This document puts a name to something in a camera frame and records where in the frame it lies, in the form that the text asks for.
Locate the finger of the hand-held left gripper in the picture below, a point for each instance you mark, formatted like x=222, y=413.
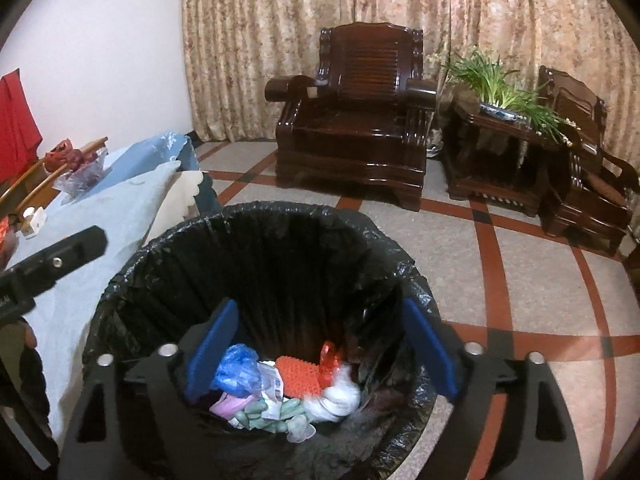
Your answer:
x=65, y=252

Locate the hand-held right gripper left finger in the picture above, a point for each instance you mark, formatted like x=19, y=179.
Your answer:
x=212, y=350

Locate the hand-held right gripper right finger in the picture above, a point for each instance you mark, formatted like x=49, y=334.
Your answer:
x=430, y=345

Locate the dark blue plastic bag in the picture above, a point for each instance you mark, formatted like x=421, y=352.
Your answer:
x=237, y=365

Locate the pink wrapper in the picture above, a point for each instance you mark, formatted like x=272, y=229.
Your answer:
x=230, y=402

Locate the orange nubby mat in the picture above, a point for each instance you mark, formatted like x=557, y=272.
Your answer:
x=300, y=375

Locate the red plastic bag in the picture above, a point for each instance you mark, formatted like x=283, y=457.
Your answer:
x=330, y=360

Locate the white cloth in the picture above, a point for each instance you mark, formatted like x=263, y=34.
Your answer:
x=340, y=397

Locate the trash bin with black liner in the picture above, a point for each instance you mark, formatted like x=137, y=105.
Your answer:
x=280, y=270

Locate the person's left hand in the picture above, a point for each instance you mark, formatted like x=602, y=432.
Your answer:
x=30, y=337

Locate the small white box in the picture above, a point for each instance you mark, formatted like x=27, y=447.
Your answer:
x=35, y=217

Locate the light blue tablecloth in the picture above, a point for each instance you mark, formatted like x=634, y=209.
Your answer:
x=100, y=220

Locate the red patterned bag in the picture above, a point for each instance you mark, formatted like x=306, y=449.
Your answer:
x=6, y=240

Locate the glass fruit bowl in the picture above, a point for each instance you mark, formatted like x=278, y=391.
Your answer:
x=82, y=180

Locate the wooden dining chair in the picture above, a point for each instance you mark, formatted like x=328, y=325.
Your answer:
x=20, y=187

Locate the red apple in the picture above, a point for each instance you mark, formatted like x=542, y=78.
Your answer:
x=78, y=158
x=92, y=158

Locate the cream scalloped cloth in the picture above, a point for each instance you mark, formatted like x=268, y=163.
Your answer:
x=175, y=200

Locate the light blue plastic sheet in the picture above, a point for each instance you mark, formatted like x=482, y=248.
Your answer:
x=145, y=152

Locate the red cloth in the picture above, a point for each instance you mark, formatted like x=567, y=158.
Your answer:
x=15, y=120

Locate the dark wooden side table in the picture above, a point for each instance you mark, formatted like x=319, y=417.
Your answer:
x=500, y=160

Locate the dark wooden armchair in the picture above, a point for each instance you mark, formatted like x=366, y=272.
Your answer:
x=580, y=195
x=350, y=135

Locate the blue patterned plant tray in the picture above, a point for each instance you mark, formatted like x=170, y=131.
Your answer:
x=500, y=112

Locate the beige patterned curtain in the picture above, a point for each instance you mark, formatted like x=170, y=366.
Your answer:
x=250, y=50

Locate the small white cup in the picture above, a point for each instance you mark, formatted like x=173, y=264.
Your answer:
x=312, y=93

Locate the green potted plant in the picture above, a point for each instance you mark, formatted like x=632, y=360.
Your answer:
x=480, y=72

